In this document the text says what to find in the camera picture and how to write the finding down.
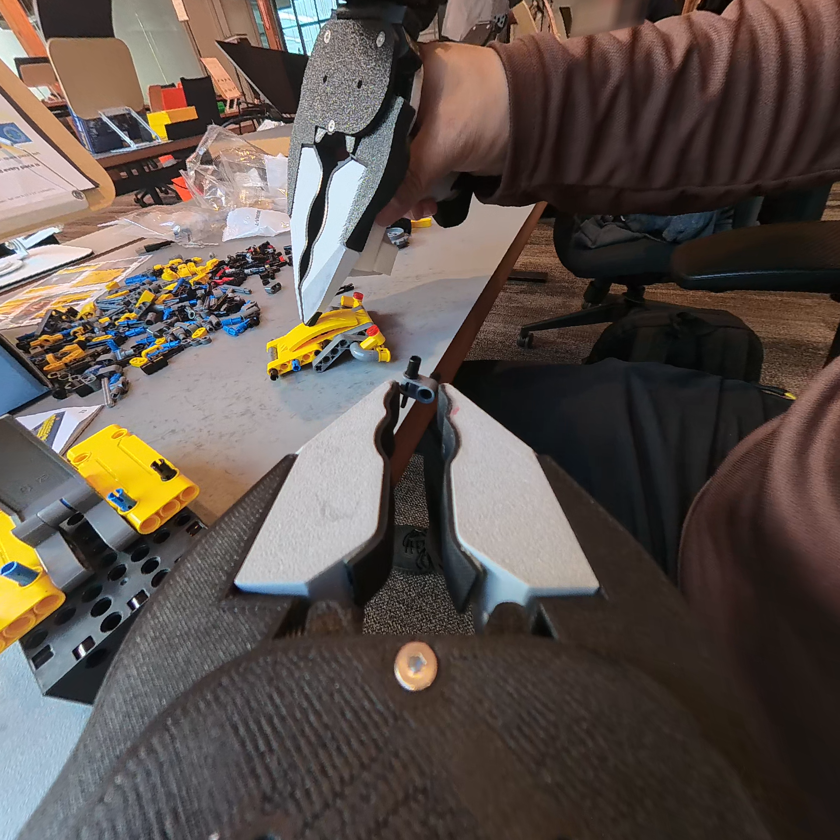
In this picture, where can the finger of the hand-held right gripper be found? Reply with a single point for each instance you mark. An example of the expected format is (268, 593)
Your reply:
(307, 216)
(344, 223)

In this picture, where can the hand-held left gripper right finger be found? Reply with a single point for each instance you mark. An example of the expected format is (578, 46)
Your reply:
(518, 525)

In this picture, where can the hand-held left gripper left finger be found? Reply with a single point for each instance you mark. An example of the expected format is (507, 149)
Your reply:
(315, 512)

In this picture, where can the yellow brick assembly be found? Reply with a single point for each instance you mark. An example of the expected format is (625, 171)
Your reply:
(308, 341)

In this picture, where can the small grey pin connector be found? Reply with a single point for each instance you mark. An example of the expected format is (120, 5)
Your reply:
(420, 390)

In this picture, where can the person's right forearm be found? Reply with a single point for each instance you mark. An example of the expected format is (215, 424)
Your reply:
(656, 111)

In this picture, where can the grey desk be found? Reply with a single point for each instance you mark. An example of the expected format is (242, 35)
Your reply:
(262, 407)

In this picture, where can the person's right hand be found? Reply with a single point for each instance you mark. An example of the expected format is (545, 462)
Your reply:
(453, 131)

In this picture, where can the clear bag white label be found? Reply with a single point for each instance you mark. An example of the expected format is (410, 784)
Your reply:
(256, 223)

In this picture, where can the black toy wheel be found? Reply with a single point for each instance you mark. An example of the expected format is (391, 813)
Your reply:
(397, 235)

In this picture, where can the crumpled empty clear bag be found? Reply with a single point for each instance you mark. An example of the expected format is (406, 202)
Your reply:
(229, 164)

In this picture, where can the person's legs dark trousers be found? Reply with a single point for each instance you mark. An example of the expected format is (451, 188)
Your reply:
(623, 446)

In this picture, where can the flat clear plastic bag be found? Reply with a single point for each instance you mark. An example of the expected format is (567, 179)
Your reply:
(164, 226)

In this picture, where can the black marker pen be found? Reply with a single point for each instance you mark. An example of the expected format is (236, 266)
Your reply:
(154, 247)

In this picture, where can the yellow and black block stack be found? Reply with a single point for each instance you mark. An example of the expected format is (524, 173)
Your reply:
(190, 105)

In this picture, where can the clear acrylic stand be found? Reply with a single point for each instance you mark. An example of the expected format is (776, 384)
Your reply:
(128, 124)

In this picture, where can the pile of small building bricks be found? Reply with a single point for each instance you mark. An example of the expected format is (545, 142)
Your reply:
(131, 315)

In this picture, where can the black base with yellow beams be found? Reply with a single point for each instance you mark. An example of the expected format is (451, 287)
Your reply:
(98, 577)

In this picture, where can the black backpack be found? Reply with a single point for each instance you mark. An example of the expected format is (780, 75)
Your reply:
(676, 344)

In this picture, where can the yellow sticker sheet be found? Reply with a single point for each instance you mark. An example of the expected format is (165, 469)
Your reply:
(65, 282)

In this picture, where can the person's torso brown sweater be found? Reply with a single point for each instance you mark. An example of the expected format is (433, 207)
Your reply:
(774, 590)

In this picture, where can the black office chair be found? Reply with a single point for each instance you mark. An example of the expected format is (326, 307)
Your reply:
(610, 256)

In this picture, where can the white instruction booklet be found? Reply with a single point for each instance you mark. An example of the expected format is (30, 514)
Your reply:
(59, 423)

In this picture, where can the white flat stand base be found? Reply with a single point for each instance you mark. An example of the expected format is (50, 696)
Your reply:
(39, 259)

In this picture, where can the printed instruction board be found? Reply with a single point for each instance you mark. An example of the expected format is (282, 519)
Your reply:
(33, 164)

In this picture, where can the blue cardboard kit box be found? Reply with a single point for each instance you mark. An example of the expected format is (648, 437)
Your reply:
(19, 380)

